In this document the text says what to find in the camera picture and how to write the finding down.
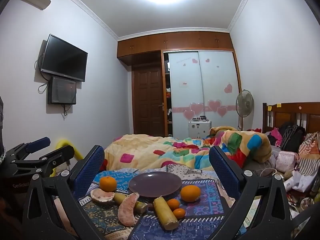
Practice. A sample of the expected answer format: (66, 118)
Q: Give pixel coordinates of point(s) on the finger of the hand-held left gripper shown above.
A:
(62, 153)
(37, 143)

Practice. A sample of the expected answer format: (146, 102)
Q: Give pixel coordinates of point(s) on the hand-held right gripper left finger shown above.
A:
(92, 171)

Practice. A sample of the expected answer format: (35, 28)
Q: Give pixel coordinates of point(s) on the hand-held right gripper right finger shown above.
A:
(221, 170)

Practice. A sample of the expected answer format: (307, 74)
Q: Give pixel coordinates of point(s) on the large orange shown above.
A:
(190, 193)
(108, 183)

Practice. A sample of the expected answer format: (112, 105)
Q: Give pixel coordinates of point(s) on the round pomelo piece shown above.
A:
(101, 195)

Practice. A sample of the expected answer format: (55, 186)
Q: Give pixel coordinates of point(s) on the long pomelo wedge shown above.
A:
(128, 210)

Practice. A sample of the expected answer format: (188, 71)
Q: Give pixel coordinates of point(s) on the small tangerine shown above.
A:
(179, 213)
(173, 203)

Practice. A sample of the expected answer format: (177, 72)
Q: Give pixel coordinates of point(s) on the purple plate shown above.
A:
(155, 183)

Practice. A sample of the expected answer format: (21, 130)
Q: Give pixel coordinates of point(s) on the yellow foam tube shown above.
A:
(62, 145)

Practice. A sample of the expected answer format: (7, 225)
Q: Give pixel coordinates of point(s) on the grey plush pillow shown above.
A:
(257, 167)

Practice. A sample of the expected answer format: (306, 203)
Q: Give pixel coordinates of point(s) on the white appliance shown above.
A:
(198, 130)

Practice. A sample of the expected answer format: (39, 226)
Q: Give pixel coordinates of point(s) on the colourful patchwork blanket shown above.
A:
(150, 150)

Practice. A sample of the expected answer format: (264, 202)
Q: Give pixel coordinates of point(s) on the pink clothing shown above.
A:
(275, 133)

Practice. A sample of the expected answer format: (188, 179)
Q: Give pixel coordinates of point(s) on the pink quilted bag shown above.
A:
(287, 161)

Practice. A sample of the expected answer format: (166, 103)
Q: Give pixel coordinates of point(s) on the small dark red fruit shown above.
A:
(150, 206)

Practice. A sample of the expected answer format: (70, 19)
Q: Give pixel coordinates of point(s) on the standing fan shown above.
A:
(245, 102)

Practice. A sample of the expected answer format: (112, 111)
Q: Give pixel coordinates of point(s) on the black bag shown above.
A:
(292, 136)

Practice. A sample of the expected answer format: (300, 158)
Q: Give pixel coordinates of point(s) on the white plastic bag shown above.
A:
(302, 181)

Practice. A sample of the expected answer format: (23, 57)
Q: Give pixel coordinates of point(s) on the striped bag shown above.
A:
(310, 155)

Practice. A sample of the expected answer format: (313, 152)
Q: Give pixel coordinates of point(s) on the wooden door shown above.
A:
(147, 100)

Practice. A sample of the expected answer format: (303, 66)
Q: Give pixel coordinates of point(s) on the sliding door wardrobe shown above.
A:
(215, 80)

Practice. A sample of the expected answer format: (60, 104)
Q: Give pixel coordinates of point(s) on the wooden bed headboard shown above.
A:
(295, 112)

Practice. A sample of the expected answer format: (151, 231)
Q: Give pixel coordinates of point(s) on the wooden overhead cabinet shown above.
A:
(175, 41)

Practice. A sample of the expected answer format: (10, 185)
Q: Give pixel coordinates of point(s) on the small wall monitor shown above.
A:
(62, 90)

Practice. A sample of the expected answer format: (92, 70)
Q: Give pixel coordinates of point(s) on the wall television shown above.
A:
(63, 56)

